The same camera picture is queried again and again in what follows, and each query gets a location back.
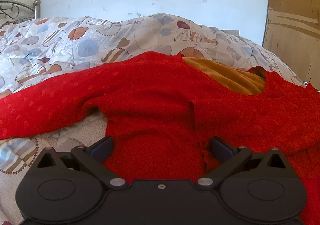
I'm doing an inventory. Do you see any red knit sweater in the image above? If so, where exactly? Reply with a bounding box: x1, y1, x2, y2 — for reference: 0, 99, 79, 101
1, 52, 319, 224

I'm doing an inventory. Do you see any mustard yellow garment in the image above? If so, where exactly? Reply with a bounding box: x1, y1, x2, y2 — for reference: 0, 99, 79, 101
183, 57, 266, 95

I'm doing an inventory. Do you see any patterned quilt with circles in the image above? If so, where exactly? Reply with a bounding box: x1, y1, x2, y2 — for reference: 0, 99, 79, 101
1, 14, 303, 224

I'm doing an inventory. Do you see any metal bed headboard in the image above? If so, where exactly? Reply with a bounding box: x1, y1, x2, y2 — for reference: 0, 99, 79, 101
1, 0, 41, 20

